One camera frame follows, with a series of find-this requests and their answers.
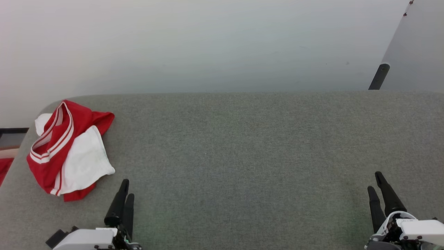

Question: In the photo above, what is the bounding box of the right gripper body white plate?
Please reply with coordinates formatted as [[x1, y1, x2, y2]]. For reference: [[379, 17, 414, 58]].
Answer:
[[364, 210, 444, 250]]

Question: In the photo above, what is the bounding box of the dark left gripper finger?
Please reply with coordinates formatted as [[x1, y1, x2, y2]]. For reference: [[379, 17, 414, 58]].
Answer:
[[104, 179, 130, 227], [122, 193, 135, 241]]

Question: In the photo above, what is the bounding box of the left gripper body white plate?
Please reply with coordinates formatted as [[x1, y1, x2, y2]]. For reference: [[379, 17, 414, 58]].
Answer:
[[52, 225, 143, 250]]

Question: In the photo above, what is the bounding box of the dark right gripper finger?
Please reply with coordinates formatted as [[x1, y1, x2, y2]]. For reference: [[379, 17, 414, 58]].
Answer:
[[375, 171, 407, 217], [367, 186, 386, 233]]

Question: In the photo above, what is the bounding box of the red and white Bulls jersey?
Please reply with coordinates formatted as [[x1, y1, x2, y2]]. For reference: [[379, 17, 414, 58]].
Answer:
[[27, 100, 116, 202]]

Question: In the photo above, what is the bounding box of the red cloth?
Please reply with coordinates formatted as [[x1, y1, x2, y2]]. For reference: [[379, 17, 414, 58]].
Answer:
[[0, 158, 15, 186]]

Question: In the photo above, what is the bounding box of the cream perforated laundry basket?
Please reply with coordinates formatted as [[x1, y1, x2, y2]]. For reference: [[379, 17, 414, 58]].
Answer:
[[0, 148, 20, 160]]

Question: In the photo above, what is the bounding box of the black metal pole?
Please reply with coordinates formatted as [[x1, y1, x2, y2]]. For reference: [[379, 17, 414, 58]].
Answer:
[[368, 63, 391, 90]]

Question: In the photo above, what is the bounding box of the black rectangular frame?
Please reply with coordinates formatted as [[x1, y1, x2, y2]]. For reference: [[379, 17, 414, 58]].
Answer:
[[0, 127, 29, 149]]

